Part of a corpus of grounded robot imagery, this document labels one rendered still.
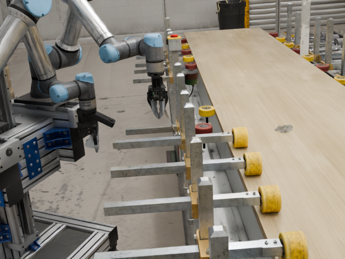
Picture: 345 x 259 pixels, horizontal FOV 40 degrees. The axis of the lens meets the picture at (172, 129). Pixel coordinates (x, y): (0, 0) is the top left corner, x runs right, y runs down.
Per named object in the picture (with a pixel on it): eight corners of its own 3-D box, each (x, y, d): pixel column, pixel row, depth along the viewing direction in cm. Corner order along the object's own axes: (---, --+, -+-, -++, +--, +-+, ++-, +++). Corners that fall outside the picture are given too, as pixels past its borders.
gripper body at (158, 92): (148, 103, 194) (146, 75, 190) (148, 97, 202) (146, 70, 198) (166, 102, 194) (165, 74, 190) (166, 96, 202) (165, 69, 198)
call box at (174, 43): (168, 52, 251) (167, 38, 248) (168, 50, 258) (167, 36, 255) (181, 52, 251) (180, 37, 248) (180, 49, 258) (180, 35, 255)
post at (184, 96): (186, 200, 199) (179, 92, 182) (185, 196, 202) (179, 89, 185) (194, 200, 199) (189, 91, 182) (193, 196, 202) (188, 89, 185)
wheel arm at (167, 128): (126, 136, 237) (125, 129, 235) (126, 134, 240) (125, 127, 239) (211, 131, 238) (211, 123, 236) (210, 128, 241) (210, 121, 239)
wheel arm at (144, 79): (133, 85, 330) (132, 78, 329) (133, 83, 334) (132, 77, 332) (194, 80, 331) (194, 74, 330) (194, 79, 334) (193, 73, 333)
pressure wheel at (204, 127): (196, 152, 212) (195, 128, 208) (194, 145, 219) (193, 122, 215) (213, 150, 212) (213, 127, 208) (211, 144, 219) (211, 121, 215)
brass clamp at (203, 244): (198, 274, 113) (197, 257, 111) (194, 242, 125) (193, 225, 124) (224, 272, 113) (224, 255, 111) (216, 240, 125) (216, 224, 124)
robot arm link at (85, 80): (69, 74, 201) (87, 70, 206) (73, 99, 204) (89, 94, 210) (79, 77, 195) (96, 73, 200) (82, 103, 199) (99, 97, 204)
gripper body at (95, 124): (81, 131, 214) (78, 106, 209) (100, 130, 214) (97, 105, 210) (78, 137, 207) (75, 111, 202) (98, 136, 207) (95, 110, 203)
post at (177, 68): (179, 153, 246) (174, 63, 229) (178, 150, 249) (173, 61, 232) (186, 153, 246) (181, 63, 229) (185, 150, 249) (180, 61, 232)
